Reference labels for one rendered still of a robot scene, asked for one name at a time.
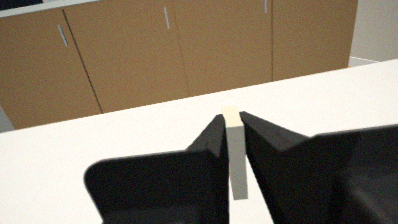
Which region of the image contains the beige domino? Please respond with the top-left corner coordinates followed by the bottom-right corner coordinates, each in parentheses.
top-left (221, 105), bottom-right (249, 200)

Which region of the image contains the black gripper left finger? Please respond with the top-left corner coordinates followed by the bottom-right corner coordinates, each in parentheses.
top-left (83, 114), bottom-right (230, 224)

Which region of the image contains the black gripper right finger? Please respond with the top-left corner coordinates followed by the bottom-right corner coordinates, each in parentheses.
top-left (239, 111), bottom-right (398, 224)

